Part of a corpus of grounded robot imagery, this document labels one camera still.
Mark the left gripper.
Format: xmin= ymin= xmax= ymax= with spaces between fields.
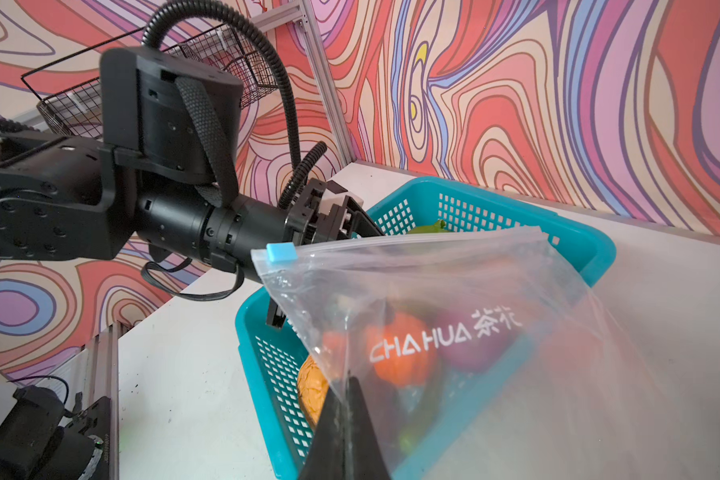
xmin=203 ymin=179 xmax=383 ymax=281

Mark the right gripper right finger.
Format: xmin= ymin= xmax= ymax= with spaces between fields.
xmin=349 ymin=376 xmax=392 ymax=479

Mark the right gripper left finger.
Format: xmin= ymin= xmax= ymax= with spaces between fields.
xmin=298 ymin=376 xmax=354 ymax=480

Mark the orange pumpkin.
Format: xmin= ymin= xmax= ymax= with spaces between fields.
xmin=363 ymin=317 xmax=437 ymax=388

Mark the clear zip top bag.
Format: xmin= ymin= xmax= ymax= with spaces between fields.
xmin=252 ymin=227 xmax=691 ymax=479

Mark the purple onion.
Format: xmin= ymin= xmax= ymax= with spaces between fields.
xmin=435 ymin=306 xmax=521 ymax=373

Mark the teal plastic basket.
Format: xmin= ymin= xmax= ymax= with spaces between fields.
xmin=236 ymin=178 xmax=616 ymax=479

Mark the tan bread bun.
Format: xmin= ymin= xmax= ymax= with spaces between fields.
xmin=297 ymin=356 xmax=338 ymax=431

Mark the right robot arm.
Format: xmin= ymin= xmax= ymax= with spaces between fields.
xmin=0 ymin=383 xmax=390 ymax=479

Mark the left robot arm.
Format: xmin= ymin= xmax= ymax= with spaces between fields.
xmin=0 ymin=118 xmax=381 ymax=280

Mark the green chili pepper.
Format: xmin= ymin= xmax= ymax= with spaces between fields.
xmin=408 ymin=220 xmax=448 ymax=234

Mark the black wire basket left wall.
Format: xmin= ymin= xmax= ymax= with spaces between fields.
xmin=36 ymin=24 xmax=279 ymax=144

